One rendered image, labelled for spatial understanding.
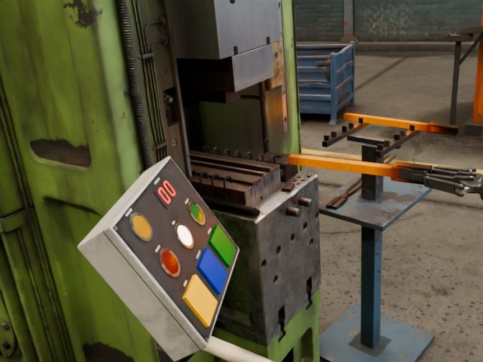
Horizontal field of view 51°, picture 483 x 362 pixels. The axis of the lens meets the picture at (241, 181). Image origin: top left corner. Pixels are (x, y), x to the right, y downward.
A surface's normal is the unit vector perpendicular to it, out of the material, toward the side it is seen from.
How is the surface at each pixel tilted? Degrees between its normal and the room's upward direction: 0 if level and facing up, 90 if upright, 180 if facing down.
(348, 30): 90
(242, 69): 90
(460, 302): 0
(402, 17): 88
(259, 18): 90
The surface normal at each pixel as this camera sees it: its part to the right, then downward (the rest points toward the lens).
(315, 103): -0.44, 0.38
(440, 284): -0.09, -0.92
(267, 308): 0.82, 0.15
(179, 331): -0.17, 0.39
